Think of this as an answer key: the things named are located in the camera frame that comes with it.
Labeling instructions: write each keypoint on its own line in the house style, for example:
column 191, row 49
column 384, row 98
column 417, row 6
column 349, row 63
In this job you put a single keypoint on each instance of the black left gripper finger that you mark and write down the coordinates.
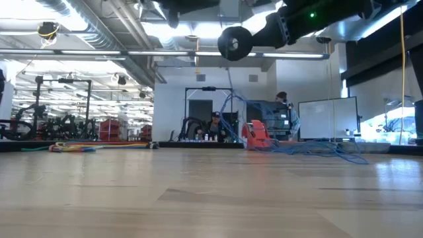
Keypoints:
column 173, row 20

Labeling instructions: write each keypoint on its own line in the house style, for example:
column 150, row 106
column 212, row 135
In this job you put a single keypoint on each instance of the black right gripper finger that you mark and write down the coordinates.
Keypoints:
column 272, row 31

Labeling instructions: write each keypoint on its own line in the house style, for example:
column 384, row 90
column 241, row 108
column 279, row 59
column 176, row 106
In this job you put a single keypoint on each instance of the long light bar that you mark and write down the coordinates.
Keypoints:
column 158, row 53

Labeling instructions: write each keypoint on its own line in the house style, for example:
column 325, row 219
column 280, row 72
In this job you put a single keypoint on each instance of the black equipment cabinet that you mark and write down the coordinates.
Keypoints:
column 274, row 115

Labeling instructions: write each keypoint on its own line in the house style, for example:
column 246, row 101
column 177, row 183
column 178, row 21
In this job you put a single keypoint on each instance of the person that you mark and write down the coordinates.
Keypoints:
column 215, row 127
column 294, row 122

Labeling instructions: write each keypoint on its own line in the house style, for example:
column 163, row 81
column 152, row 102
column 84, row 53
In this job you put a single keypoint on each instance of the whiteboard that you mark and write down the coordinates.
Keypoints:
column 327, row 119

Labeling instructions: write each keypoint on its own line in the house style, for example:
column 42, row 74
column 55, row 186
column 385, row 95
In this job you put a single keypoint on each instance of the red tape dispenser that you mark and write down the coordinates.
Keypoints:
column 259, row 132

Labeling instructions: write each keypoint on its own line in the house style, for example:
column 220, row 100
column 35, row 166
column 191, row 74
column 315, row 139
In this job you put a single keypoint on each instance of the red tool cart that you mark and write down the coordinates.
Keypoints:
column 146, row 132
column 110, row 129

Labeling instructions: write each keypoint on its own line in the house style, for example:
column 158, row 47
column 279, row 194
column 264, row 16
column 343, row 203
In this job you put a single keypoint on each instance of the grey tool case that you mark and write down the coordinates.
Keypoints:
column 363, row 147

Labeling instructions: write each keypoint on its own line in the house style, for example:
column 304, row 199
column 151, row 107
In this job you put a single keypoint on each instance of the black ceiling camera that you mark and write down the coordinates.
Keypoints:
column 323, row 39

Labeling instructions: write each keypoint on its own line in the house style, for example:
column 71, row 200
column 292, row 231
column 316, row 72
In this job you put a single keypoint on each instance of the black rig frame with camera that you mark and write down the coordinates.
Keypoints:
column 209, row 88

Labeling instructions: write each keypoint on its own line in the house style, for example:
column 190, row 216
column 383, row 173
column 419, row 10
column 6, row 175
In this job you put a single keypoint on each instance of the black rig frame with arms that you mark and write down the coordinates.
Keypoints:
column 88, row 99

